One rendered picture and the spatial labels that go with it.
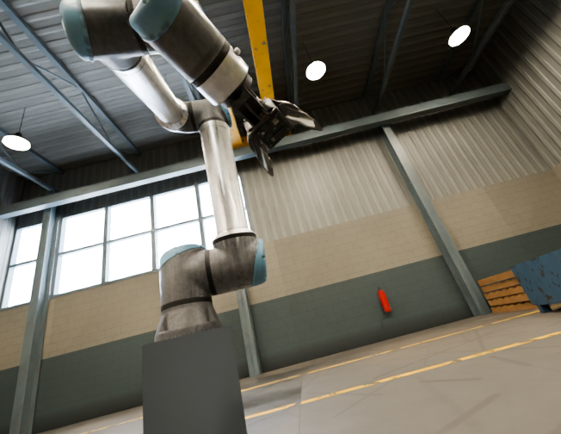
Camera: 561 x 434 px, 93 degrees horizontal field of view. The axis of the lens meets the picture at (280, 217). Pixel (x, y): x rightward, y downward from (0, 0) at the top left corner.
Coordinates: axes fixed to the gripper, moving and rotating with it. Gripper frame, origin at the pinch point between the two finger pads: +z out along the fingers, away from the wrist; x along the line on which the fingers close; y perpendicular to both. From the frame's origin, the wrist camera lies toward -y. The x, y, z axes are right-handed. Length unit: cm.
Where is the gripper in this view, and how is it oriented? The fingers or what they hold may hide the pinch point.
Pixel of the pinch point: (296, 152)
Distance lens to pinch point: 63.0
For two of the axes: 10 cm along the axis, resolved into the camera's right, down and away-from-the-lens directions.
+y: 2.5, 6.1, -7.5
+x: 7.3, -6.3, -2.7
